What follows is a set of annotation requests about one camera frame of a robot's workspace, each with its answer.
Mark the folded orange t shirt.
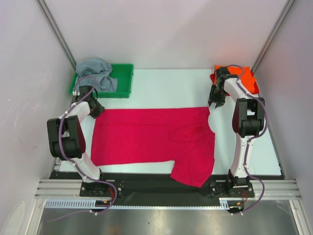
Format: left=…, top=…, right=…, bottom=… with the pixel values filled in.
left=210, top=65, right=259, bottom=94

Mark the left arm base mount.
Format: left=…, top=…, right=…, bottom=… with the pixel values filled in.
left=79, top=180, right=125, bottom=198

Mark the crimson red t shirt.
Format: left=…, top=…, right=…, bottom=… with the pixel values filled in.
left=91, top=107, right=215, bottom=188

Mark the white slotted cable duct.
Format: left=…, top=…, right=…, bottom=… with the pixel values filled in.
left=45, top=198, right=243, bottom=210

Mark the aluminium frame post right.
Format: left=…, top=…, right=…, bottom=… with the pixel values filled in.
left=252, top=0, right=297, bottom=73

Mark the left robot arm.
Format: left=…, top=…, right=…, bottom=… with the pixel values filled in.
left=46, top=97, right=108, bottom=196

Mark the aluminium frame post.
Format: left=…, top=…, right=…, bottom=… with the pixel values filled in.
left=252, top=0, right=297, bottom=73
left=35, top=0, right=76, bottom=69

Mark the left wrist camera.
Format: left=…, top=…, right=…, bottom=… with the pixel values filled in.
left=73, top=86, right=98, bottom=102

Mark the green plastic bin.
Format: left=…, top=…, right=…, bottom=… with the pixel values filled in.
left=68, top=64, right=134, bottom=98

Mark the aluminium frame post left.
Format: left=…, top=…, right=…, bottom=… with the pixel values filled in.
left=35, top=0, right=76, bottom=69

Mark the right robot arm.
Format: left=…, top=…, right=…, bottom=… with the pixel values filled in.
left=208, top=75, right=267, bottom=196

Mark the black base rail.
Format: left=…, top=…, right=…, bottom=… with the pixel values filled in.
left=48, top=172, right=287, bottom=208

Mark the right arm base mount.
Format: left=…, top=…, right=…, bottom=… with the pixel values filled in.
left=209, top=181, right=255, bottom=198

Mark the crumpled grey t shirt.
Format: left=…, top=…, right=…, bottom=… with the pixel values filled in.
left=73, top=58, right=118, bottom=93

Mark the aluminium front extrusion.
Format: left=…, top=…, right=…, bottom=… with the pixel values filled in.
left=35, top=179, right=302, bottom=200

